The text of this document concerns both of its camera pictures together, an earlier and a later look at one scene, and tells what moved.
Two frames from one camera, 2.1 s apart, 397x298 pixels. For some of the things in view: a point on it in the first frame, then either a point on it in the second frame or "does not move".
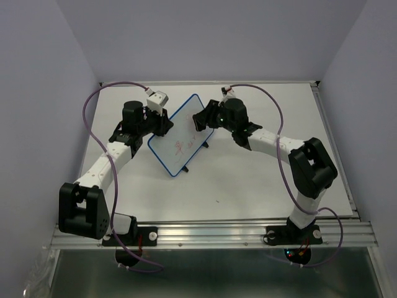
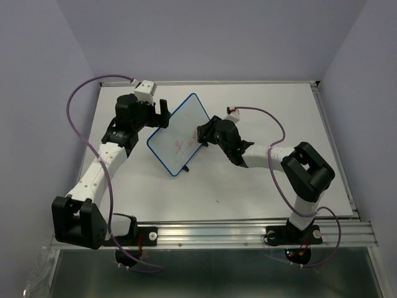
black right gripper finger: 201,123 → 204,139
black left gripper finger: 160,131 → 157,121
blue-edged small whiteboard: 182,143 does not move
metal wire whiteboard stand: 185,169 does not move
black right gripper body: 218,120 → 214,139
